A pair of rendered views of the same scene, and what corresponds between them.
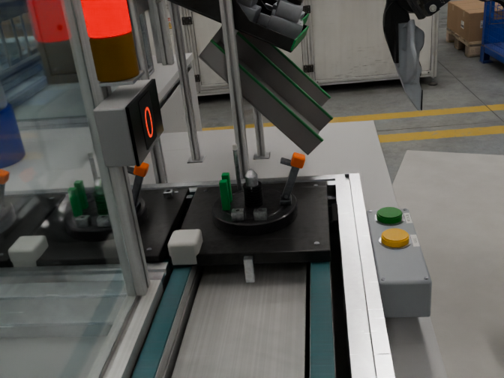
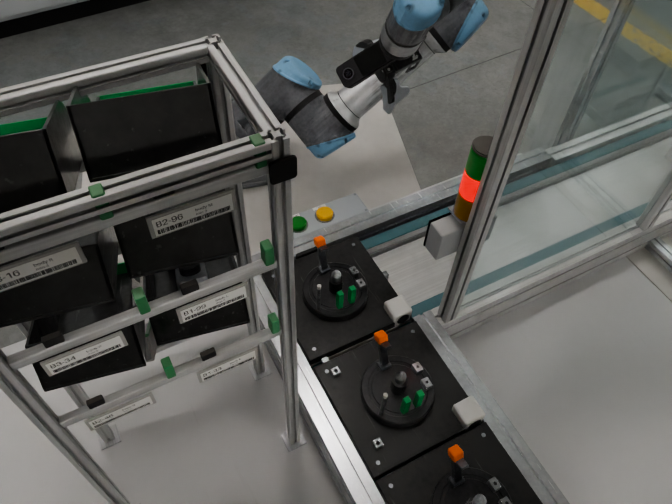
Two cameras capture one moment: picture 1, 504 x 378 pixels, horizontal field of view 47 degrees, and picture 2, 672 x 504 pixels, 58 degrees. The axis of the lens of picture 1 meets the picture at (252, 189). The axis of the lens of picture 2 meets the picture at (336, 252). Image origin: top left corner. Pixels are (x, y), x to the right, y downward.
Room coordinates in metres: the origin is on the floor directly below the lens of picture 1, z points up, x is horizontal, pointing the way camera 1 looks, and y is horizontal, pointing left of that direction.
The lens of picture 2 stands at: (1.30, 0.56, 2.05)
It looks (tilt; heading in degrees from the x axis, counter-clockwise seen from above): 52 degrees down; 232
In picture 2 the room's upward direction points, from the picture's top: 3 degrees clockwise
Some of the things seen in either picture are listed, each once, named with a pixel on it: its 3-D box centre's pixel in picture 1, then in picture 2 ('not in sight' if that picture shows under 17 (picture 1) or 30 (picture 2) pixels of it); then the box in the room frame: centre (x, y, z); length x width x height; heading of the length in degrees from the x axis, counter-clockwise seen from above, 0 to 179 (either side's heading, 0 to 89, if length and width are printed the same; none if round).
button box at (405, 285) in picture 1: (394, 258); (324, 223); (0.74, -0.20, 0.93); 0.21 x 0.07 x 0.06; 172
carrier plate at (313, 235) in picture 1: (256, 219); (334, 295); (0.86, 0.00, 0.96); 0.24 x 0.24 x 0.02; 82
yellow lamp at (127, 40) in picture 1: (114, 55); (470, 202); (0.69, 0.14, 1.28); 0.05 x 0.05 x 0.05
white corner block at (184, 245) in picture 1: (185, 247); (397, 310); (0.77, 0.11, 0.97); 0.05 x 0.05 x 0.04; 82
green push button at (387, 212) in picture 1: (389, 217); (298, 224); (0.81, -0.21, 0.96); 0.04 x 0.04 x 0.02
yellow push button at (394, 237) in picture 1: (394, 240); (324, 214); (0.74, -0.20, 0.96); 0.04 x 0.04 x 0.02
